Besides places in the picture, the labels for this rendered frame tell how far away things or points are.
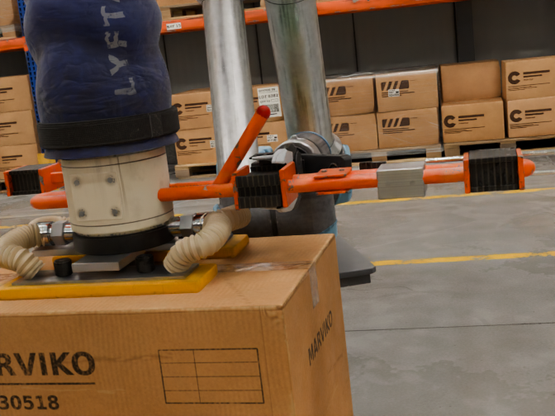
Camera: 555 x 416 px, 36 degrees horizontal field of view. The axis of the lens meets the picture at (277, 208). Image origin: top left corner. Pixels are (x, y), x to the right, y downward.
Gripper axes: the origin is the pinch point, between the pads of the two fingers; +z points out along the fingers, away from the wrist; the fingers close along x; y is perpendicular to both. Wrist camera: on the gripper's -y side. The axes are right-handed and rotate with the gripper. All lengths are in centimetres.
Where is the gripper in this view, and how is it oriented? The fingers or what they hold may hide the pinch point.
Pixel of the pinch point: (282, 184)
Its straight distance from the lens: 135.0
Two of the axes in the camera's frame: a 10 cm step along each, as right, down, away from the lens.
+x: -1.1, -9.8, -1.9
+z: -2.1, 2.0, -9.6
